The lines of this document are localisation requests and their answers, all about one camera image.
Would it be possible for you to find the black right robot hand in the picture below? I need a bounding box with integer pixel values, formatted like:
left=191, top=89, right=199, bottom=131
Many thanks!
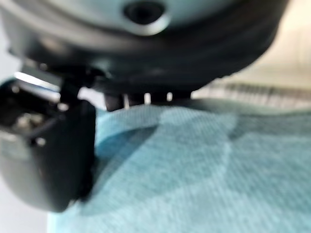
left=0, top=0, right=289, bottom=214

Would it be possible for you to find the light blue woven cushion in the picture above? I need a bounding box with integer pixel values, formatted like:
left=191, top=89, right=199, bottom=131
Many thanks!
left=47, top=98, right=311, bottom=233

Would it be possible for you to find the grey striped rug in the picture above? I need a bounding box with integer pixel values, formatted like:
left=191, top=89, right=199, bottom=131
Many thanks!
left=191, top=81, right=311, bottom=109

